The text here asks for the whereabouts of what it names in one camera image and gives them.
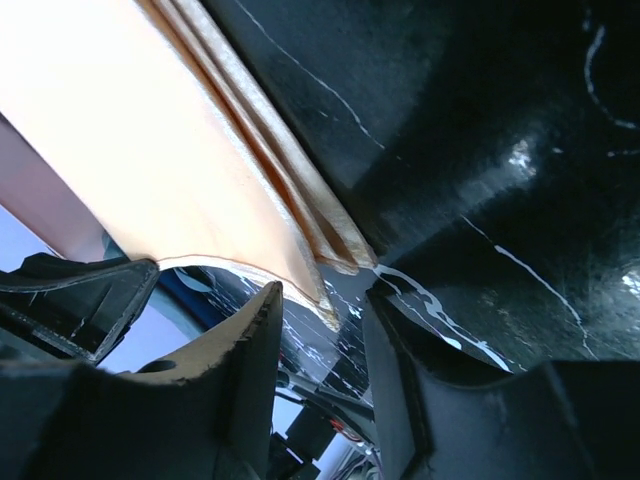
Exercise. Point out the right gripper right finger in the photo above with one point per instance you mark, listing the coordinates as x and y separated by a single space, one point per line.
442 414

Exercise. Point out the black marble pattern mat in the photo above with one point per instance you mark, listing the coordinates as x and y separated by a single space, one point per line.
489 153

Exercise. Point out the peach cloth napkin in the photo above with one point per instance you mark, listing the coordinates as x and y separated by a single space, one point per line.
146 112

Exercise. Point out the pink divided organizer tray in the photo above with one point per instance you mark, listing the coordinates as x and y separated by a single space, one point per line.
36 196

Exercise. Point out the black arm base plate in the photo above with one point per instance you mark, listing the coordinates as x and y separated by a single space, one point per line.
325 414

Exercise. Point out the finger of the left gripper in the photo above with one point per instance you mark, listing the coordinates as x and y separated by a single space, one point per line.
59 309

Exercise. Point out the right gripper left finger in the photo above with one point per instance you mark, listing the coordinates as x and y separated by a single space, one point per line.
215 396

